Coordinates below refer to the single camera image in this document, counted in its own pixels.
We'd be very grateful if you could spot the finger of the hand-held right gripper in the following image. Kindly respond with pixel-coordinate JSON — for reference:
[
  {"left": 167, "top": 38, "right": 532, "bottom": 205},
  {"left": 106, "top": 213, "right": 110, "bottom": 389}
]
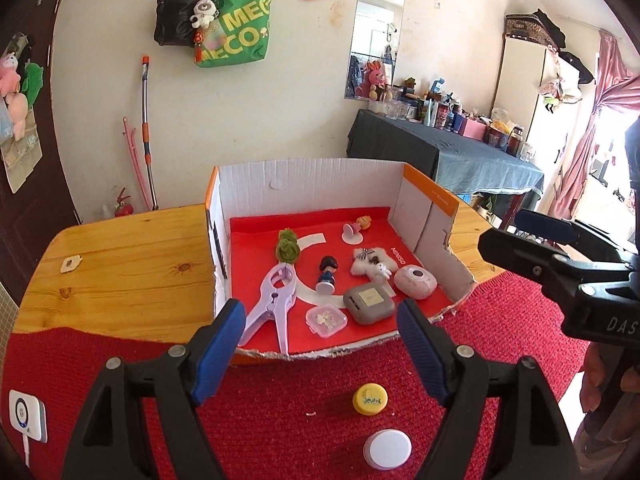
[
  {"left": 477, "top": 230, "right": 626, "bottom": 306},
  {"left": 515, "top": 208, "right": 636, "bottom": 261}
]

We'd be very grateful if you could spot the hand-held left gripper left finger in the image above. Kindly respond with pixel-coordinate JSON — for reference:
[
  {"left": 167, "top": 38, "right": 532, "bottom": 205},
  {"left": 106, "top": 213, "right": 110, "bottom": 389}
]
[{"left": 62, "top": 298, "right": 247, "bottom": 480}]

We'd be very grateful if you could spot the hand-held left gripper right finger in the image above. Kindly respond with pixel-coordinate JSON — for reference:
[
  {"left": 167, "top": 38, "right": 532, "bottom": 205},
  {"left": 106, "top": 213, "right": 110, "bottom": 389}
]
[{"left": 396, "top": 298, "right": 581, "bottom": 480}]

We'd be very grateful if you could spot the yellow bottle cap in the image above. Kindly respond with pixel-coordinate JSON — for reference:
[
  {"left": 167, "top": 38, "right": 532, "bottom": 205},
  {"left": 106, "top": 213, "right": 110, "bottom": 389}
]
[{"left": 352, "top": 383, "right": 387, "bottom": 415}]

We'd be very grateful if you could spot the grey earbud case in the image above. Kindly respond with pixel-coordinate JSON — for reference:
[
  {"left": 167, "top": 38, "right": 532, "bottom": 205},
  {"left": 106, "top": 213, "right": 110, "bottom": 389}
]
[{"left": 343, "top": 282, "right": 396, "bottom": 325}]

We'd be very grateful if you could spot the small clear plastic box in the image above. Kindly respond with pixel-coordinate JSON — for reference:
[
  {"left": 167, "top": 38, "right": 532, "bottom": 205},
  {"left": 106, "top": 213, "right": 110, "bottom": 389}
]
[{"left": 306, "top": 305, "right": 349, "bottom": 338}]

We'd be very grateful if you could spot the white fluffy plush keychain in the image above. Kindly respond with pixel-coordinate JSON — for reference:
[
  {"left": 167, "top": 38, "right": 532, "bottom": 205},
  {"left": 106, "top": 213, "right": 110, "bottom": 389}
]
[{"left": 349, "top": 246, "right": 393, "bottom": 281}]

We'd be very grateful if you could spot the black-haired blue figurine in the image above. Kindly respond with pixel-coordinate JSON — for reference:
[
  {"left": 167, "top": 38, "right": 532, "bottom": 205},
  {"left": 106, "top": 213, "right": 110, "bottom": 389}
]
[{"left": 315, "top": 256, "right": 341, "bottom": 295}]

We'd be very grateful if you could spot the pink orange-haired figurine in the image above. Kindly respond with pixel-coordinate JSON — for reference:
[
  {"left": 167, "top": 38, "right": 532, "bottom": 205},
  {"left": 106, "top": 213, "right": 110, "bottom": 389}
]
[{"left": 341, "top": 216, "right": 375, "bottom": 245}]

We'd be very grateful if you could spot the orange cardboard box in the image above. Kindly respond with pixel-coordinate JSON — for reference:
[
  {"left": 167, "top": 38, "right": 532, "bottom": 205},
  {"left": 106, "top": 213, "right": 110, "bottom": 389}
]
[{"left": 205, "top": 158, "right": 477, "bottom": 366}]

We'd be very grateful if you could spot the person's right forearm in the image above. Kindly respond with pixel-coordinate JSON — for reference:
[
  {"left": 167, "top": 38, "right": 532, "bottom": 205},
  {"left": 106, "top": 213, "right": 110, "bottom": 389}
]
[{"left": 572, "top": 425, "right": 640, "bottom": 480}]

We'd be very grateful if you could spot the person's right hand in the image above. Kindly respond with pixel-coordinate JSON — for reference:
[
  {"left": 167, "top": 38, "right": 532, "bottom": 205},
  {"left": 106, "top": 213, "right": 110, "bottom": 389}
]
[{"left": 580, "top": 342, "right": 626, "bottom": 433}]

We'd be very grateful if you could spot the pink round case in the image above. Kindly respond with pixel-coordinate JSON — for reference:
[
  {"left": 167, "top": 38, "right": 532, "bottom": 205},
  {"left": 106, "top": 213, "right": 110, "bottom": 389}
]
[{"left": 394, "top": 266, "right": 437, "bottom": 300}]

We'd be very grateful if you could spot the red woven mat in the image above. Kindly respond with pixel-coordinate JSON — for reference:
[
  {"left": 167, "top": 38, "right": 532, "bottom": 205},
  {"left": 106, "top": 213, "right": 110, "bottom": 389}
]
[{"left": 0, "top": 272, "right": 601, "bottom": 480}]

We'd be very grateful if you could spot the white plastic clamp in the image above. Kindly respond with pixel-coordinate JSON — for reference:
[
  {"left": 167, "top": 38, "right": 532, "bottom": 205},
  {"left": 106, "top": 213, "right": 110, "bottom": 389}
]
[{"left": 239, "top": 262, "right": 297, "bottom": 356}]

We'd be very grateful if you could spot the white round cap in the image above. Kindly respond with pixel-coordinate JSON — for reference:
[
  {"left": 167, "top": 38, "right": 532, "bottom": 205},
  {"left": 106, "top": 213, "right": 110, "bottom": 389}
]
[{"left": 363, "top": 429, "right": 413, "bottom": 471}]

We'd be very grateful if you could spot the blue cloth covered side table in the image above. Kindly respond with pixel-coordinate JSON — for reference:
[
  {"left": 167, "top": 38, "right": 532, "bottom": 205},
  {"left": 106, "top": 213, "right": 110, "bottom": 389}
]
[{"left": 346, "top": 108, "right": 546, "bottom": 211}]

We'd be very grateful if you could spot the green felt cabbage toy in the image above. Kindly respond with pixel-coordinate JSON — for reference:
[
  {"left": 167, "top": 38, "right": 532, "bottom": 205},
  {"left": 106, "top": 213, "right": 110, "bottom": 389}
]
[{"left": 275, "top": 229, "right": 301, "bottom": 264}]

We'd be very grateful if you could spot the white wardrobe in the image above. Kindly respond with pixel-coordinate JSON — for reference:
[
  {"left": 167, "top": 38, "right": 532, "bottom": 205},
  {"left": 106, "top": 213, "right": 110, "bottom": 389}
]
[{"left": 492, "top": 35, "right": 586, "bottom": 201}]

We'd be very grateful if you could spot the pink curtain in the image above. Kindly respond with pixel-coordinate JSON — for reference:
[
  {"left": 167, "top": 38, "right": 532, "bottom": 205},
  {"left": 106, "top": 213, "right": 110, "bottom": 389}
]
[{"left": 552, "top": 30, "right": 640, "bottom": 206}]

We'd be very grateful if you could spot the cluster of bottles and cups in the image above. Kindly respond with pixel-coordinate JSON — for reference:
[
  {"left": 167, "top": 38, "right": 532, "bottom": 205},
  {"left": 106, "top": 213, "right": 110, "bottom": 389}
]
[{"left": 370, "top": 77, "right": 538, "bottom": 161}]

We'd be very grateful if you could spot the black clothes pile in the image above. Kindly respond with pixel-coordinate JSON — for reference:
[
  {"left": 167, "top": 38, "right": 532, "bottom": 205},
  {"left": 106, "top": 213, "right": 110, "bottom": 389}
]
[{"left": 532, "top": 8, "right": 596, "bottom": 86}]

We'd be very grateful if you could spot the white smart device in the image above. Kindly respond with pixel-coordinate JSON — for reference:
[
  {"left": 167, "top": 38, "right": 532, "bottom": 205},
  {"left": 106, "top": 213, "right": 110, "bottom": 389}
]
[{"left": 8, "top": 389, "right": 48, "bottom": 443}]

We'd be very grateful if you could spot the patterned suitcase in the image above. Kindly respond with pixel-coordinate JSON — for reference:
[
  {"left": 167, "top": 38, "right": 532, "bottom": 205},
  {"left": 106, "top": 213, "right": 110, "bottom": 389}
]
[{"left": 504, "top": 12, "right": 551, "bottom": 43}]

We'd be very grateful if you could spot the pink clothes hanger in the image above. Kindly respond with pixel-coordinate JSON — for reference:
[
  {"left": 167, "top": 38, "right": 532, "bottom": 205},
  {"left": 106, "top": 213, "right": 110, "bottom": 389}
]
[{"left": 122, "top": 116, "right": 152, "bottom": 211}]

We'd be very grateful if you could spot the pink rabbit plush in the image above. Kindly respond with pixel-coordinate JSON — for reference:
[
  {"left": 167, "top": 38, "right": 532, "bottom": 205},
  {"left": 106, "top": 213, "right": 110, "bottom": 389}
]
[{"left": 361, "top": 60, "right": 392, "bottom": 98}]

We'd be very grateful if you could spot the green plush toy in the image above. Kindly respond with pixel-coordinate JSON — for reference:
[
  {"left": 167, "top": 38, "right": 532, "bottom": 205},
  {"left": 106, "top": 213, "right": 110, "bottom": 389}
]
[{"left": 22, "top": 62, "right": 45, "bottom": 108}]

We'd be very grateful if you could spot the green tote bag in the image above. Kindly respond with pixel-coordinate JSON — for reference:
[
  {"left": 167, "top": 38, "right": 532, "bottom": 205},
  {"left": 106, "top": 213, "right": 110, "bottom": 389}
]
[{"left": 194, "top": 0, "right": 274, "bottom": 68}]

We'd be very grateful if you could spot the black backpack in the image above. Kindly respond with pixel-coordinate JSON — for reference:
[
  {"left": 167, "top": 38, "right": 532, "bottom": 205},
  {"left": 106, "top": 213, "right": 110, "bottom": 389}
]
[{"left": 153, "top": 0, "right": 211, "bottom": 48}]

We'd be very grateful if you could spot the pink plush toy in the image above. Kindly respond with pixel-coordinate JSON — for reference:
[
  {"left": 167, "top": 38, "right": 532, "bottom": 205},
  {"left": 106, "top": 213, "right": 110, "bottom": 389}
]
[{"left": 0, "top": 52, "right": 28, "bottom": 141}]

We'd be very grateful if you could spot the orange and silver mop handle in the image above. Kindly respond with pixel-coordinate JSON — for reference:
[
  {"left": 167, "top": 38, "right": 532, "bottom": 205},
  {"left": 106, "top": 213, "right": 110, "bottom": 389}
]
[{"left": 140, "top": 55, "right": 160, "bottom": 211}]

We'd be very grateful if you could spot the wall mirror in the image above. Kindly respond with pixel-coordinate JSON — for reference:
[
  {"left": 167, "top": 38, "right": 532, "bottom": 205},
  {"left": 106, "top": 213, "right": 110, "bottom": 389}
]
[{"left": 342, "top": 0, "right": 407, "bottom": 101}]

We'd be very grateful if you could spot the panda plush keychain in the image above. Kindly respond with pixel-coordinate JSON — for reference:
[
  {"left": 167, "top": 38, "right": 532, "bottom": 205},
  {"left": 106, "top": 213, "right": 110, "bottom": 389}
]
[{"left": 189, "top": 0, "right": 221, "bottom": 29}]

